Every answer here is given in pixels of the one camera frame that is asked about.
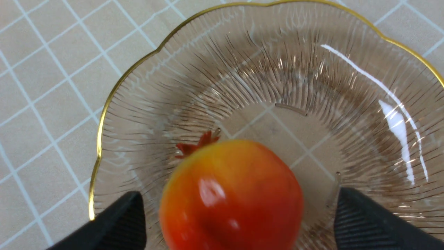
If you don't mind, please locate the beige checked tablecloth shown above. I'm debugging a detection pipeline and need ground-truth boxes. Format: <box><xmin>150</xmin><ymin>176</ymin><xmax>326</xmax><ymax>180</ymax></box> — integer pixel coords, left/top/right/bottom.
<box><xmin>1</xmin><ymin>0</ymin><xmax>443</xmax><ymax>250</ymax></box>

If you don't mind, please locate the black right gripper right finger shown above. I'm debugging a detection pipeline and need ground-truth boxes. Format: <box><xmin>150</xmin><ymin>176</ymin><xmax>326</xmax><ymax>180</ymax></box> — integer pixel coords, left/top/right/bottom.
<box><xmin>334</xmin><ymin>187</ymin><xmax>444</xmax><ymax>250</ymax></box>

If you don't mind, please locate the red orange pomegranate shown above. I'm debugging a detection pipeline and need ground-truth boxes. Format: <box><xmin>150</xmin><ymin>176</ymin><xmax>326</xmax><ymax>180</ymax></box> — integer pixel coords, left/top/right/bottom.
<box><xmin>159</xmin><ymin>130</ymin><xmax>304</xmax><ymax>250</ymax></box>

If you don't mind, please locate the gold-rimmed glass bowl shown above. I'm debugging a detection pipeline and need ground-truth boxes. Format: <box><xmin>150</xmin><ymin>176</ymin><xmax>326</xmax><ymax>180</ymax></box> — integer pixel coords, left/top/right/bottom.
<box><xmin>89</xmin><ymin>0</ymin><xmax>444</xmax><ymax>250</ymax></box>

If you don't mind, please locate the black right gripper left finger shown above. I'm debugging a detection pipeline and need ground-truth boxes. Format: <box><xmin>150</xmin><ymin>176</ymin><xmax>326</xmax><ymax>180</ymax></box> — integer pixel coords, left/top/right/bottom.
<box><xmin>49</xmin><ymin>191</ymin><xmax>147</xmax><ymax>250</ymax></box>

